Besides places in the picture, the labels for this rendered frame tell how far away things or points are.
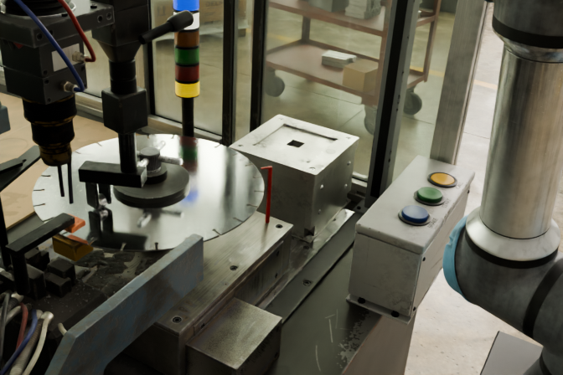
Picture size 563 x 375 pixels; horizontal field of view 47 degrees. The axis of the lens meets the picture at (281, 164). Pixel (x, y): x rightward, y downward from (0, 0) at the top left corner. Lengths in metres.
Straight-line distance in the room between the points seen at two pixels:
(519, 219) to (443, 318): 1.46
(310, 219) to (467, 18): 0.43
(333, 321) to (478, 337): 1.24
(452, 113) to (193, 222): 0.53
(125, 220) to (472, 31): 0.63
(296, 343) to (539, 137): 0.47
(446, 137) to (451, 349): 1.08
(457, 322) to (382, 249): 1.29
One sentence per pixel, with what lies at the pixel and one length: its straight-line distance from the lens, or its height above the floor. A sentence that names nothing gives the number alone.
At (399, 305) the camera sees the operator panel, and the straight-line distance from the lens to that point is 1.04.
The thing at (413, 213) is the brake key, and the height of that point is 0.91.
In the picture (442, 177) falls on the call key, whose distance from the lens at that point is 1.15.
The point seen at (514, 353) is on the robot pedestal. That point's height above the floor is 0.75.
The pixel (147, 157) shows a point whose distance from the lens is 0.93.
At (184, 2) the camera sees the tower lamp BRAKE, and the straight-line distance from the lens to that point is 1.15.
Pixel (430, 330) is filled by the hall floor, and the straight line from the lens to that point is 2.21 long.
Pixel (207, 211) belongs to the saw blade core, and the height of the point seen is 0.95.
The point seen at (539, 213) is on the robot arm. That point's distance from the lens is 0.83.
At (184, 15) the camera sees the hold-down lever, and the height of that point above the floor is 1.22.
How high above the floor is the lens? 1.44
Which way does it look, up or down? 28 degrees down
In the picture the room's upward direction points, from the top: 4 degrees clockwise
